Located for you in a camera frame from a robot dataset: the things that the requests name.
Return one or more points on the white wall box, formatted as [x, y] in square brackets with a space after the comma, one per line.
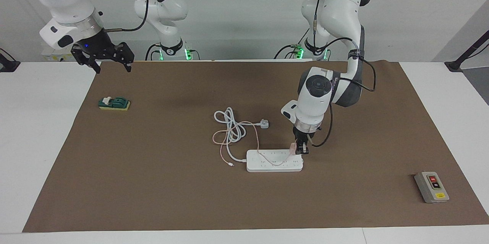
[49, 56]

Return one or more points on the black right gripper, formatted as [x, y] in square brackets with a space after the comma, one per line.
[95, 47]

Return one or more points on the pink charger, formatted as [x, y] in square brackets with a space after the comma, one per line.
[292, 148]

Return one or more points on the green knife switch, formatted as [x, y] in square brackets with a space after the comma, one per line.
[116, 102]

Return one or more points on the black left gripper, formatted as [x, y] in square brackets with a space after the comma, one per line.
[301, 134]

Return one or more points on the white power strip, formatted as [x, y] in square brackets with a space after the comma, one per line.
[275, 162]

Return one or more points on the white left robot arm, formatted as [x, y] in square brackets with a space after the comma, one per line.
[313, 99]

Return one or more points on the brown table mat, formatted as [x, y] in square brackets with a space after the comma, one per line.
[267, 206]

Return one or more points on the grey on-off switch box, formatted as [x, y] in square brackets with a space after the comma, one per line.
[429, 192]

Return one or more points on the black clamp stand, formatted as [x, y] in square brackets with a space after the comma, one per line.
[454, 65]
[7, 66]

